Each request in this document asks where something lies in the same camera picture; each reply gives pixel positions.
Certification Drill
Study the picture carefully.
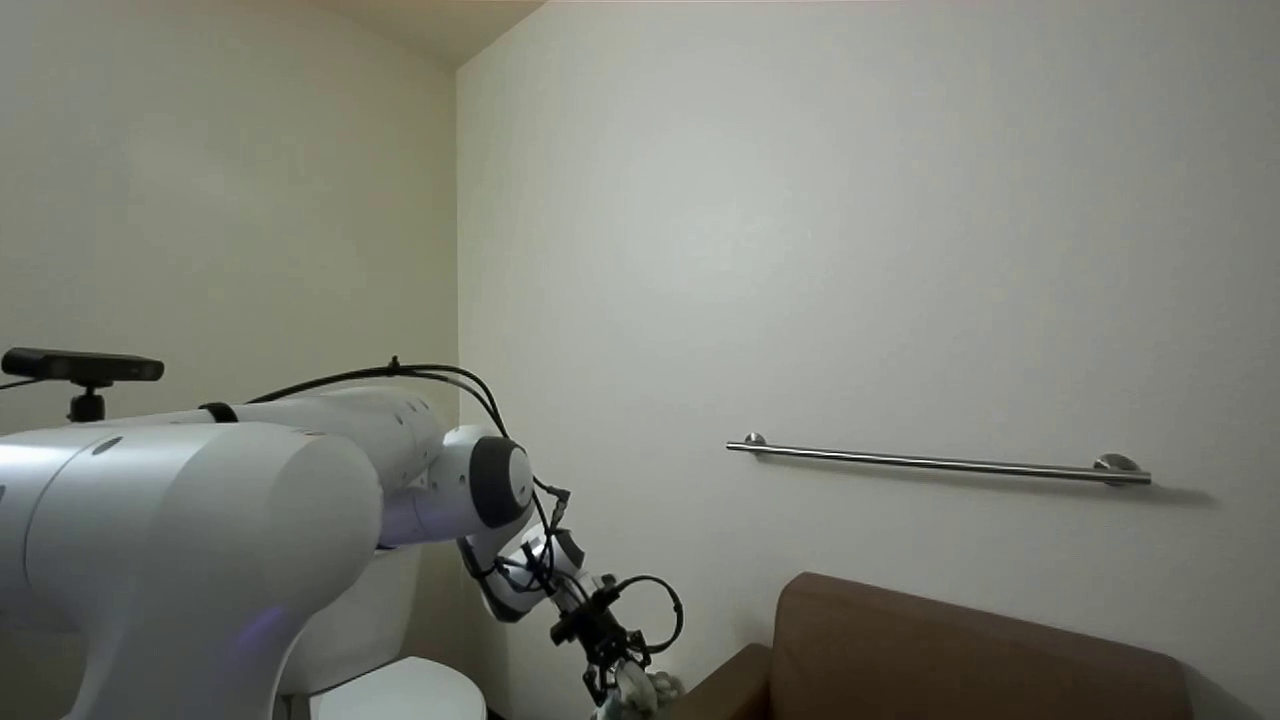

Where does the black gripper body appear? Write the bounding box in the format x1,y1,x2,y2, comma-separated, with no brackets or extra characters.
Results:
551,597,640,672

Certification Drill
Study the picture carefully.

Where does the metal towel bar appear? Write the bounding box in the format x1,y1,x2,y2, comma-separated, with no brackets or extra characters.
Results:
725,430,1155,494

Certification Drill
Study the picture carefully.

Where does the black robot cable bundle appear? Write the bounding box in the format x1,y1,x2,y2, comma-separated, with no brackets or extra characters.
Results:
248,353,689,672

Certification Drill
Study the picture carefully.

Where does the black camera on stand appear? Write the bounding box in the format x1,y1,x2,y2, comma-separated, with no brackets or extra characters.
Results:
0,345,167,430

